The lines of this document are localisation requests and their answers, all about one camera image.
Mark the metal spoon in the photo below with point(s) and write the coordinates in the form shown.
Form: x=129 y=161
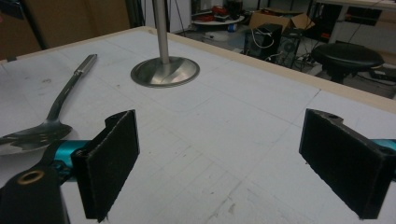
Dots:
x=57 y=109

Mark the black round stool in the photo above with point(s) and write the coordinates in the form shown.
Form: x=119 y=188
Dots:
x=347 y=59

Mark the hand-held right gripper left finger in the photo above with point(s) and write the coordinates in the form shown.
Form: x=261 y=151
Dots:
x=107 y=165

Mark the white desk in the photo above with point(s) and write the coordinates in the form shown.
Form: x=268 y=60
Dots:
x=361 y=18

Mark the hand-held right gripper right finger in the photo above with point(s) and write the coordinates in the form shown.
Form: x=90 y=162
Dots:
x=345 y=161

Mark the black computer tower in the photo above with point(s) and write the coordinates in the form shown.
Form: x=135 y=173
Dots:
x=262 y=40

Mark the cardboard box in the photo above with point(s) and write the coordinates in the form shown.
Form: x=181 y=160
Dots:
x=280 y=19

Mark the brown cardboard panel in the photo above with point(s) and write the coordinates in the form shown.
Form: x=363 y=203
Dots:
x=67 y=21

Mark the white round table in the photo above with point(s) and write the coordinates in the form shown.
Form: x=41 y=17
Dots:
x=218 y=21

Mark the metal stand with round base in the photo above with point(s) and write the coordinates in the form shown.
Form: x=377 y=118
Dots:
x=164 y=67

